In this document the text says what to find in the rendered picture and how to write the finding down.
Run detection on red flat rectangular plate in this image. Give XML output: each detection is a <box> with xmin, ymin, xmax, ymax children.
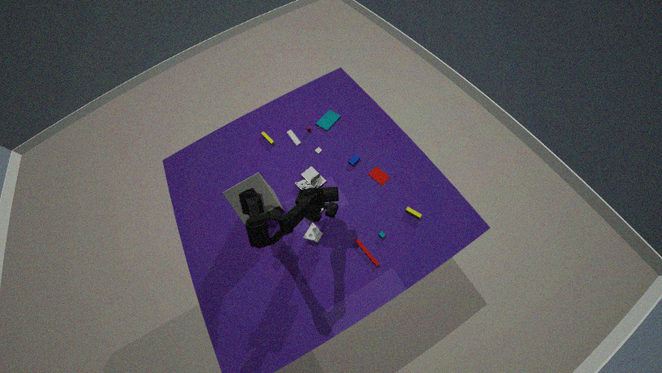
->
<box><xmin>369</xmin><ymin>166</ymin><xmax>390</xmax><ymax>185</ymax></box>

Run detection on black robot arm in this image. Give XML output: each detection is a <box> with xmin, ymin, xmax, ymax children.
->
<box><xmin>239</xmin><ymin>186</ymin><xmax>338</xmax><ymax>248</ymax></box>

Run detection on teal flat rectangular plate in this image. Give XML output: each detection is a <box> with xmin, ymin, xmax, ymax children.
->
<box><xmin>316</xmin><ymin>109</ymin><xmax>341</xmax><ymax>131</ymax></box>

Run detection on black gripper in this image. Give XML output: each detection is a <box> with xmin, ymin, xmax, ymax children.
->
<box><xmin>295</xmin><ymin>192</ymin><xmax>338</xmax><ymax>218</ymax></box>

